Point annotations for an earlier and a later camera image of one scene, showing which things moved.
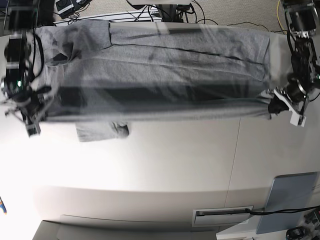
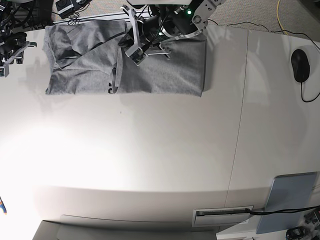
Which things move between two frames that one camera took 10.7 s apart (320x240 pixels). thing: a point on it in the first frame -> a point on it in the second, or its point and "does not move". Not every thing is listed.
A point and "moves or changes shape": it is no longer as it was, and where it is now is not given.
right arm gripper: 295,91 -> 157,29
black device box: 65,8 does not move
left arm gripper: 30,102 -> 9,41
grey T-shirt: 102,76 moves or changes shape
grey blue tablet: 288,192 does not move
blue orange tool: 2,205 does not move
